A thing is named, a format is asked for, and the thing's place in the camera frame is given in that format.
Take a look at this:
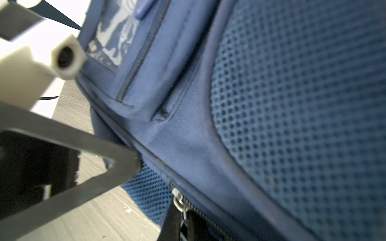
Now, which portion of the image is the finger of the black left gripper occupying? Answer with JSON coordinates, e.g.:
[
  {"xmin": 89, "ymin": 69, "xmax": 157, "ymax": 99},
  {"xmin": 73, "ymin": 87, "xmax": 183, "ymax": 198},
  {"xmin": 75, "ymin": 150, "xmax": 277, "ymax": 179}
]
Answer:
[{"xmin": 1, "ymin": 103, "xmax": 142, "ymax": 241}]

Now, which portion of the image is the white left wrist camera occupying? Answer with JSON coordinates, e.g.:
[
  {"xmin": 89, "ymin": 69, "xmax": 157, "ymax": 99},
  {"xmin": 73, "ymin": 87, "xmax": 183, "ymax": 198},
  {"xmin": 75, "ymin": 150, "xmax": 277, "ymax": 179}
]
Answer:
[{"xmin": 1, "ymin": 34, "xmax": 86, "ymax": 110}]

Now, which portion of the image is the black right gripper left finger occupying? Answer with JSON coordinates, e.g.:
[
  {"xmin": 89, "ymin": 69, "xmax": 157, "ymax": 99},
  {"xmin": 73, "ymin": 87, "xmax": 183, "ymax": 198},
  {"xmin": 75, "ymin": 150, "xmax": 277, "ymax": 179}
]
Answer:
[{"xmin": 157, "ymin": 201, "xmax": 181, "ymax": 241}]

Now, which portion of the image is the navy blue school backpack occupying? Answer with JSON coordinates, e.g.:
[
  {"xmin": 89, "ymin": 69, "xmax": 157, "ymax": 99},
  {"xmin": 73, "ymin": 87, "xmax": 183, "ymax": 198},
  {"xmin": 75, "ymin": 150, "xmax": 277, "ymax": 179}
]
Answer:
[{"xmin": 76, "ymin": 1, "xmax": 386, "ymax": 241}]

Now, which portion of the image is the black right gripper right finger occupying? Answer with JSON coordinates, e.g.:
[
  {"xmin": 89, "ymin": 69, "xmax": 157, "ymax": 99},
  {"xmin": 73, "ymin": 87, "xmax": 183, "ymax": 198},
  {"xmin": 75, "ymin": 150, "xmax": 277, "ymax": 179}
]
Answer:
[{"xmin": 187, "ymin": 211, "xmax": 215, "ymax": 241}]

